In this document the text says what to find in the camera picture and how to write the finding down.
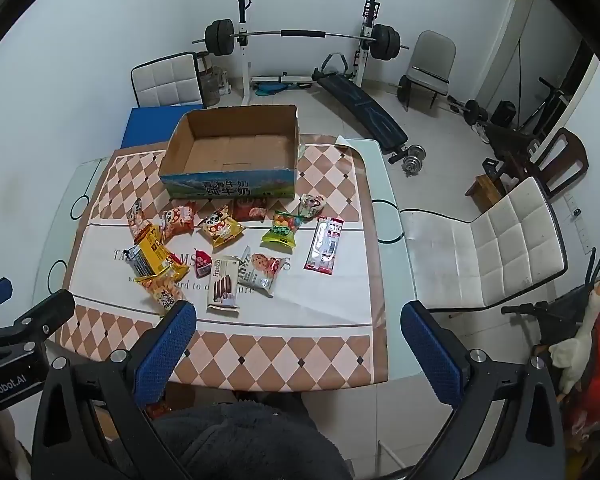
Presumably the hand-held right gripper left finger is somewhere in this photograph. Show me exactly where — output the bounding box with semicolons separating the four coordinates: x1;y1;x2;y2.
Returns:
31;300;197;480

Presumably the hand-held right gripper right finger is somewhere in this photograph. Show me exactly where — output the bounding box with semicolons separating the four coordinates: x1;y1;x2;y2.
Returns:
401;301;566;480

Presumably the yellow pastry snack packet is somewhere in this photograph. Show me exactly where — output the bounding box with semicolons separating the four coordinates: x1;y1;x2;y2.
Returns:
140;260;191;317

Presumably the white chocolate stick packet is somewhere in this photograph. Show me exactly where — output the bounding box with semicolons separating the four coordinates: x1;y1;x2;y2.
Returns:
207;256;242;315

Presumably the yellow black snack packet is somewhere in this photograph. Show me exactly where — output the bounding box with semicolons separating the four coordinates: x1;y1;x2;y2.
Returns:
125;225;172;279

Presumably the orange panda snack packet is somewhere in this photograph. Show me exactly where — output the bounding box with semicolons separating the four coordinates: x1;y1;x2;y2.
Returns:
127;198;149;239
161;202;199;241

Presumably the dark red snack packet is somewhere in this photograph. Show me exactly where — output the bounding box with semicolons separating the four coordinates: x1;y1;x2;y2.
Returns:
232;196;269;223

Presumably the green candy packet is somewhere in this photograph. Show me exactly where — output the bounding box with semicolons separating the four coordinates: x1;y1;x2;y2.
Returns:
261;210;301;253

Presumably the cardboard box blue print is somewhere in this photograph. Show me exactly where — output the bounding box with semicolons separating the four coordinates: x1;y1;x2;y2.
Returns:
158;105;301;200

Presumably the white quilted chair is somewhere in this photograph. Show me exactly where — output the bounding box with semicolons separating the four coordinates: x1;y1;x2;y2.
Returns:
131;51;204;109
400;176;569;312

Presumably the person's dark fleece clothing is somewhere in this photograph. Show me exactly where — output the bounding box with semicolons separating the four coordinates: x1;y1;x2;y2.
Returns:
150;394;357;480

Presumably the cookie packet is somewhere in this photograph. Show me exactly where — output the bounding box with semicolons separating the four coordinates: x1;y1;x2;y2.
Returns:
238;246;286;296

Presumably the yellow panda snack packet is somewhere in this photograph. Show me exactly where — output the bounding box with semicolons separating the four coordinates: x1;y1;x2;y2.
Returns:
197;205;246;249

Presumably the white goose plush toy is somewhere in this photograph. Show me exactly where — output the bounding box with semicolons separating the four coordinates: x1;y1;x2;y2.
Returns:
550;280;600;397

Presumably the long red white packet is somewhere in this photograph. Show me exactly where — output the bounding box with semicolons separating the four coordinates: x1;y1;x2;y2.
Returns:
303;216;345;275

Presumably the small wooden stool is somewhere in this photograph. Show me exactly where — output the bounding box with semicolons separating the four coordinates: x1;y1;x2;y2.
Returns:
465;174;507;212

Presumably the small white green packet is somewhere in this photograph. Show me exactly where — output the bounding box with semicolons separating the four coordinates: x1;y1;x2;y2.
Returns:
300;193;326;220

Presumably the chrome dumbbell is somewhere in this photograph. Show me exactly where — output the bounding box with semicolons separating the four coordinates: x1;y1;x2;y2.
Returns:
390;144;427;177

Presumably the blue foam pad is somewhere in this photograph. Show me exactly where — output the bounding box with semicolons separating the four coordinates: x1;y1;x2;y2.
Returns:
121;106;202;150

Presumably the brown wooden chair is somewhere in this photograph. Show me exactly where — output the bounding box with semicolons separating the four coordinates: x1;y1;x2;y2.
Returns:
525;127;590;197

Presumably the black dumbbell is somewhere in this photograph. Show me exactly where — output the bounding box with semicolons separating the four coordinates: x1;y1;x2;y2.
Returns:
450;99;491;126

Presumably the black sit-up bench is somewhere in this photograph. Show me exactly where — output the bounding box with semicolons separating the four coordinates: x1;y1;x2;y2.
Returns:
312;72;409;153

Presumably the black exercise machine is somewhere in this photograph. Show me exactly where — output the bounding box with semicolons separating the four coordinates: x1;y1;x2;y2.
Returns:
485;77;582;161

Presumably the grey chair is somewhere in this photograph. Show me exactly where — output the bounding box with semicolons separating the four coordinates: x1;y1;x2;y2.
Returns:
397;30;457;112

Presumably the white barbell rack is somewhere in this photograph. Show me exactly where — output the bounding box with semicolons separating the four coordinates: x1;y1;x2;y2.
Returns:
232;0;382;107

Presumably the barbell with black plates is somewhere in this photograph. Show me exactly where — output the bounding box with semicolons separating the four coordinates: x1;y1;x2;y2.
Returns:
191;19;411;59

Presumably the black cable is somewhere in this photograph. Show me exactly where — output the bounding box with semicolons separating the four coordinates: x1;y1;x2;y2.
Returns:
372;200;407;246

